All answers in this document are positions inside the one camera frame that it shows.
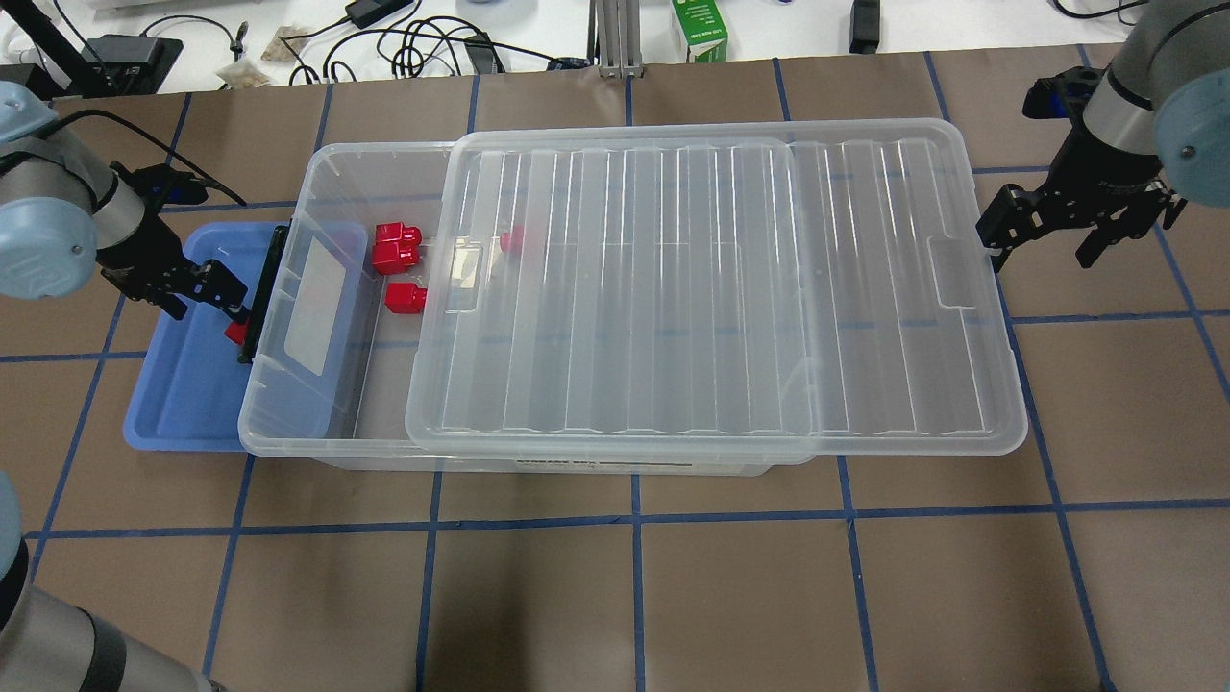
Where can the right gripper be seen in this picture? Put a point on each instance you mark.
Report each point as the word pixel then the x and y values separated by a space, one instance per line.
pixel 1103 169

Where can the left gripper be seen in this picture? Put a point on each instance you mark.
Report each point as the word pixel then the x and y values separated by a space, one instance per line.
pixel 151 258

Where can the red block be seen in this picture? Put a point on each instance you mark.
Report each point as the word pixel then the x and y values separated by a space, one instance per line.
pixel 407 298
pixel 237 333
pixel 396 248
pixel 511 243

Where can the clear plastic box lid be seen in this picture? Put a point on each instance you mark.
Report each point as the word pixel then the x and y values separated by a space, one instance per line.
pixel 811 288

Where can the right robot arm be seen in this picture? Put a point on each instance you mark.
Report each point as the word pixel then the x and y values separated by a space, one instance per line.
pixel 1149 133

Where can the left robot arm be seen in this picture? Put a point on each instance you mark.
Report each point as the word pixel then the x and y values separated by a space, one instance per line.
pixel 66 215

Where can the blue plastic tray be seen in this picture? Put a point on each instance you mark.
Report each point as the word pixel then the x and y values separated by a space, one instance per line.
pixel 190 387

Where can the black box latch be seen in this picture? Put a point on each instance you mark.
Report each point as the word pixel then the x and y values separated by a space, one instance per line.
pixel 263 294

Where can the clear plastic storage box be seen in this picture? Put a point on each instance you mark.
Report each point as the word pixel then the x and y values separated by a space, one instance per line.
pixel 329 380

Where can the snack bag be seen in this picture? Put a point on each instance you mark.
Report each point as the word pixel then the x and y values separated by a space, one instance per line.
pixel 286 45
pixel 243 74

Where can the black power adapter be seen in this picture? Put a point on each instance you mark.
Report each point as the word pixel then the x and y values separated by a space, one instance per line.
pixel 366 13

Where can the green milk carton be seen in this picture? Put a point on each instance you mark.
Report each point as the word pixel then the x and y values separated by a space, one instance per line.
pixel 701 30

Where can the aluminium frame post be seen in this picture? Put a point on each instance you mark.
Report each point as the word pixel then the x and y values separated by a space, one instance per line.
pixel 614 39

